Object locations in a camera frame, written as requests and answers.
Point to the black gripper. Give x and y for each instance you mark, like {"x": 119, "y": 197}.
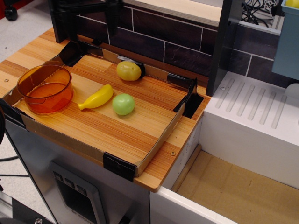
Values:
{"x": 110, "y": 7}

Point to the yellow toy potato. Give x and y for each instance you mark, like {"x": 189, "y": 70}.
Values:
{"x": 128, "y": 71}

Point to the orange transparent plastic pot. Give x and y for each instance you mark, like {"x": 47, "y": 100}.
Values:
{"x": 46, "y": 88}

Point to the cardboard fence with black tape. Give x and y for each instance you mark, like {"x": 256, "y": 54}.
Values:
{"x": 150, "y": 138}

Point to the yellow toy banana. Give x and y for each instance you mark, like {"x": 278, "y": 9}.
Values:
{"x": 98, "y": 99}

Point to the black chair caster wheel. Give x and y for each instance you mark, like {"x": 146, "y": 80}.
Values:
{"x": 11, "y": 13}

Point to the green toy apple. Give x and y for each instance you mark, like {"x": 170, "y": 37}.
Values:
{"x": 123, "y": 104}

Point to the silver toy oven front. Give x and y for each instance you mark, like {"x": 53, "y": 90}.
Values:
{"x": 76, "y": 190}

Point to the teal plastic bin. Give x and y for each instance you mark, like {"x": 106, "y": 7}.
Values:
{"x": 286, "y": 61}

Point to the yellow toy in bin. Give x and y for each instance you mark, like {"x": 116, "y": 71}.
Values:
{"x": 292, "y": 3}

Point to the white toy sink unit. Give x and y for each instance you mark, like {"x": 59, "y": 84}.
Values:
{"x": 241, "y": 163}

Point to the dark grey left post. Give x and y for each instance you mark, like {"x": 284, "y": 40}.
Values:
{"x": 57, "y": 22}

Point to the dark grey vertical post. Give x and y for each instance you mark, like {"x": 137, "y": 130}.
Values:
{"x": 231, "y": 15}

